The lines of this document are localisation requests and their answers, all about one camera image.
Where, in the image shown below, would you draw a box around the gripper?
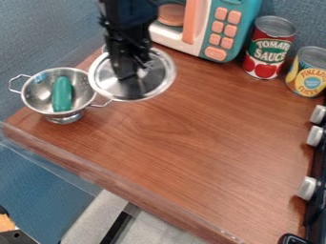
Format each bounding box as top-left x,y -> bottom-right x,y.
103,28 -> 154,81

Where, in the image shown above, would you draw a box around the silver lid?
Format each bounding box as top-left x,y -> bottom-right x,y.
86,44 -> 179,103

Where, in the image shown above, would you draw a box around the green toy cucumber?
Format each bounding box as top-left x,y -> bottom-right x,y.
51,75 -> 75,113

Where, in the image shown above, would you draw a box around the toy microwave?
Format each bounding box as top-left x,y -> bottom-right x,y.
147,0 -> 264,64

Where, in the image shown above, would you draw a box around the silver strainer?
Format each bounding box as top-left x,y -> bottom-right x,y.
8,67 -> 115,125

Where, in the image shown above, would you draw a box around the red can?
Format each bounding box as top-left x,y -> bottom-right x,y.
240,15 -> 298,81

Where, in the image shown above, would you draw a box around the yellow can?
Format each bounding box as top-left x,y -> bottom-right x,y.
283,45 -> 326,99

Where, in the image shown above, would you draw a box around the toy stove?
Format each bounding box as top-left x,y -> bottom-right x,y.
277,104 -> 326,244

